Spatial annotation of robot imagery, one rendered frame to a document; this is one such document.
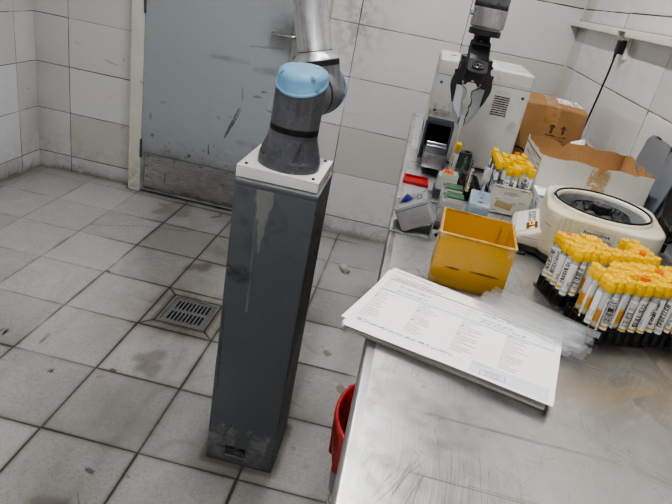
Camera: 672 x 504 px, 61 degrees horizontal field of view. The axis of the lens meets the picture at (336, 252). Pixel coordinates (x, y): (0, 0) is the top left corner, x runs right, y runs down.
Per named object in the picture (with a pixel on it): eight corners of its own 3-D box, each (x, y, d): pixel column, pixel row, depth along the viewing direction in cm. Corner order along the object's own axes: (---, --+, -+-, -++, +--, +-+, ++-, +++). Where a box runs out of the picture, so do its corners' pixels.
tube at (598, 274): (574, 320, 97) (597, 264, 92) (584, 324, 96) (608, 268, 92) (572, 324, 96) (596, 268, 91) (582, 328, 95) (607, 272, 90)
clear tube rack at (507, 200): (479, 186, 161) (486, 161, 158) (514, 193, 161) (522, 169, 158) (485, 210, 143) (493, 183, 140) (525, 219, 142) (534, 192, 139)
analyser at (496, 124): (419, 136, 203) (440, 48, 191) (496, 153, 201) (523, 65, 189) (416, 159, 176) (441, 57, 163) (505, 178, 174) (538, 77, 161)
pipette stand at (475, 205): (452, 229, 128) (464, 186, 123) (484, 237, 127) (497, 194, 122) (449, 245, 119) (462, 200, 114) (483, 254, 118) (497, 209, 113)
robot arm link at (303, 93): (261, 122, 132) (269, 61, 126) (283, 113, 143) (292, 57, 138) (309, 135, 129) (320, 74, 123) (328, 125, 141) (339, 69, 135)
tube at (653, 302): (637, 345, 94) (666, 288, 89) (627, 339, 95) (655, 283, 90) (641, 341, 95) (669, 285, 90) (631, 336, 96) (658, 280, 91)
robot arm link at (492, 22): (510, 12, 123) (472, 5, 123) (503, 35, 125) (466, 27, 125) (506, 11, 129) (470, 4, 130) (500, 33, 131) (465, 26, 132)
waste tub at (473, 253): (431, 252, 114) (444, 206, 110) (498, 270, 112) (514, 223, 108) (425, 281, 102) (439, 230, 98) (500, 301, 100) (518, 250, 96)
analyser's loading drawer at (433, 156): (422, 148, 180) (426, 132, 178) (443, 153, 180) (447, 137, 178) (420, 166, 162) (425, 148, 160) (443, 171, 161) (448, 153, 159)
